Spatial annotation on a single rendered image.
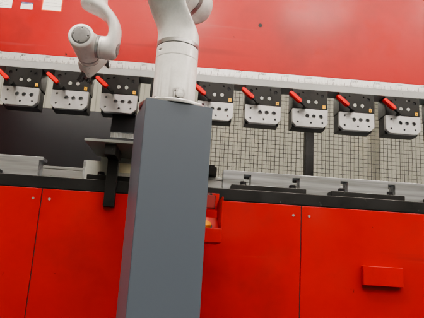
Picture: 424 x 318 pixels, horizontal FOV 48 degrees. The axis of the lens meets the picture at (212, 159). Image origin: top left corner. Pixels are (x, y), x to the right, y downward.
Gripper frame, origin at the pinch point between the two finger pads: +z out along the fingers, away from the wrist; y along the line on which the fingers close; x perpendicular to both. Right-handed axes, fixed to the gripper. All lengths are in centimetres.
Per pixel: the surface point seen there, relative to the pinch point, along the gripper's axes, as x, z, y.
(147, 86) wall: -81, 310, -79
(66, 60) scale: -18.4, 12.8, 2.9
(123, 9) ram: -18.1, 12.8, -30.2
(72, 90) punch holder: -7.1, 12.7, 10.3
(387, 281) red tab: 134, 0, -15
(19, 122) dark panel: -38, 67, 36
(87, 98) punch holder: -0.3, 12.3, 8.6
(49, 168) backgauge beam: 0, 41, 41
